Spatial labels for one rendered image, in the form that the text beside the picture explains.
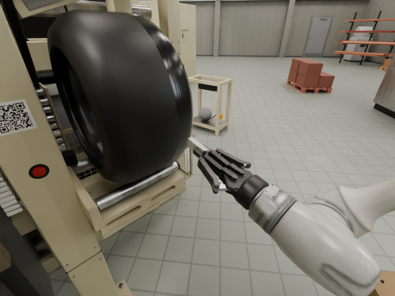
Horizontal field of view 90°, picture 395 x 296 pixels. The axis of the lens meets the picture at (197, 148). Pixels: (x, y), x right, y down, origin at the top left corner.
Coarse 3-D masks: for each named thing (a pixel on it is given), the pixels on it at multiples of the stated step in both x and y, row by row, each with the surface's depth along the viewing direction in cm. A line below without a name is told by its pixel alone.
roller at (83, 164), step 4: (80, 160) 84; (84, 160) 85; (88, 160) 85; (76, 164) 83; (80, 164) 83; (84, 164) 84; (88, 164) 85; (92, 164) 86; (72, 168) 83; (76, 168) 82; (80, 168) 83; (84, 168) 84; (88, 168) 86; (76, 172) 83
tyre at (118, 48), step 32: (64, 32) 48; (96, 32) 46; (128, 32) 50; (160, 32) 57; (64, 64) 75; (96, 64) 45; (128, 64) 47; (160, 64) 52; (64, 96) 76; (96, 96) 46; (128, 96) 47; (160, 96) 52; (96, 128) 91; (128, 128) 49; (160, 128) 54; (96, 160) 75; (128, 160) 54; (160, 160) 63
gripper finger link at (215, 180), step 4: (200, 160) 48; (204, 160) 48; (200, 164) 48; (204, 164) 47; (200, 168) 48; (204, 168) 47; (208, 168) 46; (204, 172) 47; (208, 172) 45; (212, 172) 45; (208, 176) 46; (212, 176) 44; (216, 176) 45; (208, 180) 46; (212, 180) 44; (216, 180) 44; (212, 184) 45; (216, 184) 42; (212, 188) 44; (216, 188) 43; (216, 192) 43
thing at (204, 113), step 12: (204, 84) 291; (216, 84) 270; (228, 84) 293; (228, 96) 301; (204, 108) 318; (216, 108) 286; (228, 108) 309; (204, 120) 326; (216, 120) 295; (228, 120) 321; (216, 132) 304
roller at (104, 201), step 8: (168, 168) 81; (176, 168) 83; (152, 176) 76; (160, 176) 78; (128, 184) 71; (136, 184) 72; (144, 184) 74; (112, 192) 68; (120, 192) 69; (128, 192) 70; (96, 200) 65; (104, 200) 65; (112, 200) 67; (104, 208) 66
